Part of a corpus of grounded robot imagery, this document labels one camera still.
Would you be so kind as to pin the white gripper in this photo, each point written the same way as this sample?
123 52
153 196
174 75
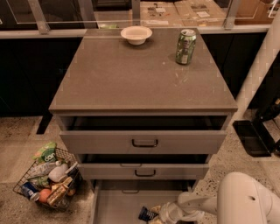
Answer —
171 212

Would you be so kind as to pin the grey top drawer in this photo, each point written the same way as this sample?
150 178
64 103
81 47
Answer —
143 141

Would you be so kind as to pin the grey drawer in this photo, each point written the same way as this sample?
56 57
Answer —
120 201
154 167
143 141

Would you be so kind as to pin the orange fruit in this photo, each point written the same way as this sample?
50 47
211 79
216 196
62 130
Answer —
44 194

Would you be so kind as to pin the glass railing barrier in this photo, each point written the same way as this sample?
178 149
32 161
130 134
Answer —
26 19

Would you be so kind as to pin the grey drawer cabinet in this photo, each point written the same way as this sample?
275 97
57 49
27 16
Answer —
113 85

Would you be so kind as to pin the grey bottom drawer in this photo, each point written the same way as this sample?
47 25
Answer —
120 201

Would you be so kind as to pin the white paper bowl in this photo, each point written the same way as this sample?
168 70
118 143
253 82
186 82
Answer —
136 35

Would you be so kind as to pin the brown snack box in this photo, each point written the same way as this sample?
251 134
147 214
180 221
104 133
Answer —
57 195

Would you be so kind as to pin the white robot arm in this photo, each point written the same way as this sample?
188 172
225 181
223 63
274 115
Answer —
241 199

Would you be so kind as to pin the blue soda can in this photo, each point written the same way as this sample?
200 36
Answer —
29 191

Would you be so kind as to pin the green chip bag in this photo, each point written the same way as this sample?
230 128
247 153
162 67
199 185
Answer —
45 154

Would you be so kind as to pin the wire basket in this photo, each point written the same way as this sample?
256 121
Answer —
43 182

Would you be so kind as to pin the white plastic bottle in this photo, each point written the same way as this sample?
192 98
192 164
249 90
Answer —
58 172

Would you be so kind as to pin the cardboard box right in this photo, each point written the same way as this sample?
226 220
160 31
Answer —
200 12

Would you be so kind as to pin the cardboard box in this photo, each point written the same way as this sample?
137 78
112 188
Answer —
200 12
159 14

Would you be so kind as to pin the green soda can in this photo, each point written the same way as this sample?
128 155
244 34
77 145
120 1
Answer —
185 46

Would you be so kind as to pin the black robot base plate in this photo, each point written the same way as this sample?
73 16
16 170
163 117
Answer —
255 138

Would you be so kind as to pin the blue rxbar blueberry bar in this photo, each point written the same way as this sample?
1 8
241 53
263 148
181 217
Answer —
146 214

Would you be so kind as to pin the grey middle drawer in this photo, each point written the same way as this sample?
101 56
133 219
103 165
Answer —
154 167

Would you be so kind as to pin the brown cardboard box corner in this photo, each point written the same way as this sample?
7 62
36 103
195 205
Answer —
256 12

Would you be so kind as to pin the cardboard box left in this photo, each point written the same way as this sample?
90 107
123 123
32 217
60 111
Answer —
159 14

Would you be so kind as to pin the clear plastic water bottle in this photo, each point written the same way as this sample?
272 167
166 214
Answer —
42 169

